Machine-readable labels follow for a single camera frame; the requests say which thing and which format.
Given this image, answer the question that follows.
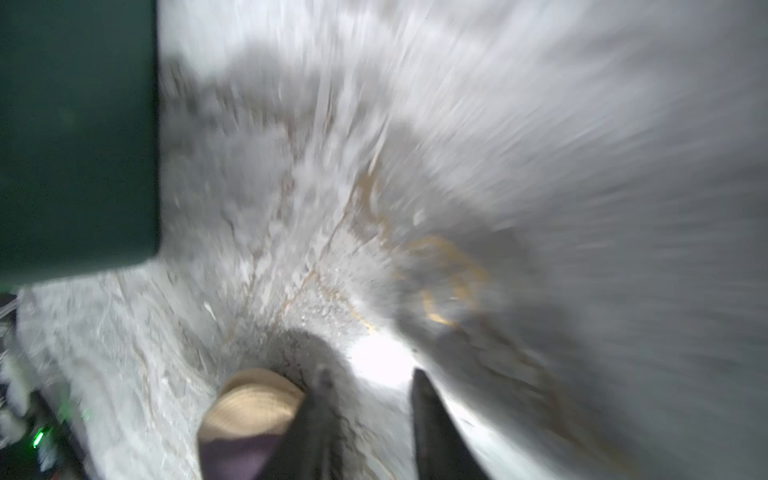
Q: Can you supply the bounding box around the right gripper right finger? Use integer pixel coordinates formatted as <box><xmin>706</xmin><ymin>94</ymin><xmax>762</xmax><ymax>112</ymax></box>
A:
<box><xmin>411</xmin><ymin>368</ymin><xmax>489</xmax><ymax>480</ymax></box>

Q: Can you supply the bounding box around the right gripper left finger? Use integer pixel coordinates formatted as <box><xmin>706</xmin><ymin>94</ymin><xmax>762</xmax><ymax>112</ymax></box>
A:
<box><xmin>258</xmin><ymin>367</ymin><xmax>338</xmax><ymax>480</ymax></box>

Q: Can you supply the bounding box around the purple striped sock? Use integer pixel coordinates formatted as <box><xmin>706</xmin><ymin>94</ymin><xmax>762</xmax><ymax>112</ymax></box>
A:
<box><xmin>196</xmin><ymin>368</ymin><xmax>305</xmax><ymax>480</ymax></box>

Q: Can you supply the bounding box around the green compartment tray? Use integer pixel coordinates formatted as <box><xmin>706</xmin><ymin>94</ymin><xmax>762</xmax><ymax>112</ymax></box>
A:
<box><xmin>1</xmin><ymin>0</ymin><xmax>160</xmax><ymax>291</ymax></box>

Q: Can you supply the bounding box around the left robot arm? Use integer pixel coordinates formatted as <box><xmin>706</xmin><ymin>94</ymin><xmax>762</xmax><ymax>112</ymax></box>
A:
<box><xmin>1</xmin><ymin>293</ymin><xmax>89</xmax><ymax>479</ymax></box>

